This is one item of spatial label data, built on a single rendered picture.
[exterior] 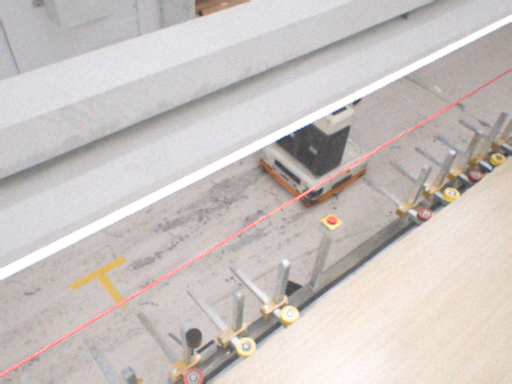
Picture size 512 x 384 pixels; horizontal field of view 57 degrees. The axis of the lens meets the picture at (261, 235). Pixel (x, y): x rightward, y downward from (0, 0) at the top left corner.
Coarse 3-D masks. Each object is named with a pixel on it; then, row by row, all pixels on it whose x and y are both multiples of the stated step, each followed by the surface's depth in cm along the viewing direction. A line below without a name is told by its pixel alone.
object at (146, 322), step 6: (138, 312) 210; (138, 318) 210; (144, 318) 208; (144, 324) 207; (150, 324) 207; (150, 330) 205; (156, 330) 205; (156, 336) 203; (162, 342) 202; (162, 348) 201; (168, 348) 200; (168, 354) 198; (174, 354) 199; (174, 360) 197
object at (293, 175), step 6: (270, 156) 375; (276, 156) 372; (276, 162) 373; (282, 162) 367; (282, 168) 371; (288, 168) 364; (288, 174) 368; (294, 174) 362; (294, 180) 366; (300, 180) 359; (300, 186) 362; (306, 186) 358
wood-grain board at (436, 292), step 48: (480, 192) 270; (432, 240) 244; (480, 240) 246; (384, 288) 223; (432, 288) 225; (480, 288) 227; (288, 336) 203; (336, 336) 205; (384, 336) 207; (432, 336) 208; (480, 336) 210
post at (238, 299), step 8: (232, 296) 189; (240, 296) 187; (232, 304) 193; (240, 304) 191; (232, 312) 198; (240, 312) 196; (232, 320) 203; (240, 320) 202; (232, 328) 208; (240, 328) 208; (240, 336) 214
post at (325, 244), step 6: (324, 240) 213; (330, 240) 213; (324, 246) 215; (318, 252) 221; (324, 252) 218; (318, 258) 224; (324, 258) 223; (318, 264) 226; (324, 264) 228; (318, 270) 229; (312, 276) 236; (318, 276) 234; (312, 282) 239; (318, 282) 239; (312, 288) 241
